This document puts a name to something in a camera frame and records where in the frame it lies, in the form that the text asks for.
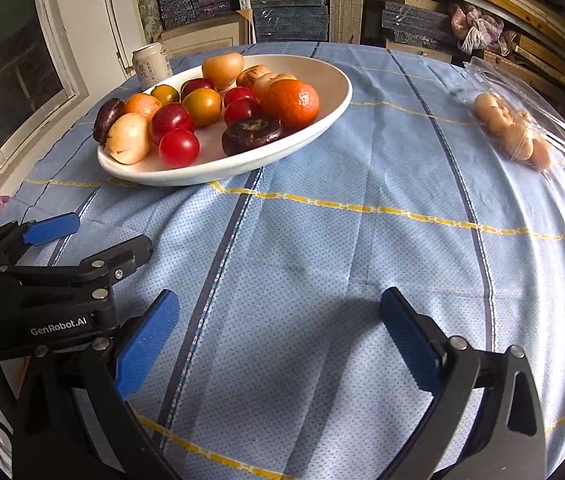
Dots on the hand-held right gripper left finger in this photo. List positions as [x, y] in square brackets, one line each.
[147, 345]

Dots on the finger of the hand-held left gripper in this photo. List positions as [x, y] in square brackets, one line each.
[112, 260]
[52, 227]

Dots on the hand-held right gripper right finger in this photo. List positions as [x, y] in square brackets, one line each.
[410, 340]

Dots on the pale yellow apple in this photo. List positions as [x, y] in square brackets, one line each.
[128, 137]

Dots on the dark purple mangosteen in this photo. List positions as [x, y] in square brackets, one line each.
[108, 119]
[251, 135]

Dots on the red cherry tomato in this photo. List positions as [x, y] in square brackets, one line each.
[242, 110]
[239, 95]
[178, 147]

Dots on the white shallow bowl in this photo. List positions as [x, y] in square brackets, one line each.
[210, 152]

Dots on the light orange tangerine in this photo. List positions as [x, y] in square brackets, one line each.
[142, 106]

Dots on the small green orange tangerine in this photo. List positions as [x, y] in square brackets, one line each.
[165, 94]

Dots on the orange green persimmon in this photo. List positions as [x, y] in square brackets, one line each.
[202, 106]

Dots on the pale orange peach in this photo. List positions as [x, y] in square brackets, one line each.
[222, 70]

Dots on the pale speckled apricot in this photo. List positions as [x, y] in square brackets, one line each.
[254, 76]
[265, 85]

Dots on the orange mandarin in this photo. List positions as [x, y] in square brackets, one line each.
[291, 102]

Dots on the white framed window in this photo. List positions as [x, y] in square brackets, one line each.
[12, 60]

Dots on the white drink can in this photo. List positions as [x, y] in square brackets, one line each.
[151, 65]

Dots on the white leaning board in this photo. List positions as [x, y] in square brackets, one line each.
[112, 10]

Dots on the clear bag of pale apricots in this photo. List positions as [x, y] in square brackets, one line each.
[512, 125]

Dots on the stack of dark blue boxes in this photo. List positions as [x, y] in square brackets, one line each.
[290, 15]

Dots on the stack of brown wooden boxes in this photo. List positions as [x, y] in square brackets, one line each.
[537, 60]

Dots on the stack of grey boxes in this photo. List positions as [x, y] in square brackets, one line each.
[417, 25]

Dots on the pink plastic bag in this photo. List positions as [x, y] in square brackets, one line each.
[477, 30]

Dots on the wooden picture frame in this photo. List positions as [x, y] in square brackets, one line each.
[202, 35]

